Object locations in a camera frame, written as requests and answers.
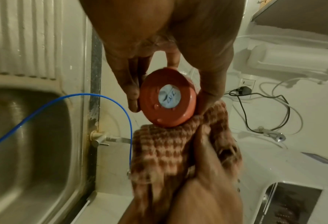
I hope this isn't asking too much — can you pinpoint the dark brown wall cabinet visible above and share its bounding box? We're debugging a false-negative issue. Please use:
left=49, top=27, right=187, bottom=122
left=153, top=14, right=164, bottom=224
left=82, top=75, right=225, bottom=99
left=251, top=0, right=328, bottom=39

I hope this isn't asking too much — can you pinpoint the stainless steel sink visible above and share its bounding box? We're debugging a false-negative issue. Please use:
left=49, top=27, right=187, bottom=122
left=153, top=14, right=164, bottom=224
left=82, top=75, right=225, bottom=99
left=0, top=0, right=102, bottom=224

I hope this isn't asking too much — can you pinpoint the person's right hand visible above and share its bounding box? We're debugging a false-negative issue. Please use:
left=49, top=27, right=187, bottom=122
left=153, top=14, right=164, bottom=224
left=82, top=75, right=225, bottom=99
left=119, top=124, right=244, bottom=224

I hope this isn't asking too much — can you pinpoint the black power plug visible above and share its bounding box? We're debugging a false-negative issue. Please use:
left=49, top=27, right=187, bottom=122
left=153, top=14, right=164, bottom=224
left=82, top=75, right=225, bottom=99
left=228, top=86, right=253, bottom=96

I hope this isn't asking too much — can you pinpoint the metal wall clip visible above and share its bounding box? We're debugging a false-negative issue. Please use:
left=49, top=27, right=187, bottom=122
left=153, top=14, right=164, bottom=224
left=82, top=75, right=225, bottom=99
left=257, top=125, right=286, bottom=143

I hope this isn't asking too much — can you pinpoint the thin blue tube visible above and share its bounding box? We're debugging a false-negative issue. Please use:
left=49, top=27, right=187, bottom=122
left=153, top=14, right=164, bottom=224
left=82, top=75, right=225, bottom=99
left=0, top=93, right=134, bottom=169

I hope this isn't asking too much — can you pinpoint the pink steel tumbler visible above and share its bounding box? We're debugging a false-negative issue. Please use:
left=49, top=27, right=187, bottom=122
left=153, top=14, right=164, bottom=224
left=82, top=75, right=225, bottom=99
left=138, top=67, right=198, bottom=128

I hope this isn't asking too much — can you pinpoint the black hanging cable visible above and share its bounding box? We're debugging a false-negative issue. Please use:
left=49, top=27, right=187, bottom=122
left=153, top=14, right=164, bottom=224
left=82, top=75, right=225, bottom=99
left=228, top=92, right=291, bottom=134

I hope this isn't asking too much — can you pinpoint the metal faucet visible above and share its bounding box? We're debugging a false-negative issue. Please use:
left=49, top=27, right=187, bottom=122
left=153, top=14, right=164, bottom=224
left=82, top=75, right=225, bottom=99
left=90, top=131, right=133, bottom=148

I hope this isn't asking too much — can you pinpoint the white socket with switch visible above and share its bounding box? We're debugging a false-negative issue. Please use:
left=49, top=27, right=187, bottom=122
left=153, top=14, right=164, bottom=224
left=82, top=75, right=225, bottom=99
left=240, top=77, right=257, bottom=102

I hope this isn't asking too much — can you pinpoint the person's left hand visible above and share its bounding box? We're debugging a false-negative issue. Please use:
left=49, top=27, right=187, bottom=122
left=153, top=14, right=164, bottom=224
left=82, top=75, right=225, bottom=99
left=78, top=0, right=249, bottom=116

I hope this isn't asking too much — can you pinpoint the large white box appliance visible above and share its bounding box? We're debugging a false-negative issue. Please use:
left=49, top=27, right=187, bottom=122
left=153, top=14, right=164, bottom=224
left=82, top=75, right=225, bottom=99
left=235, top=139, right=328, bottom=224

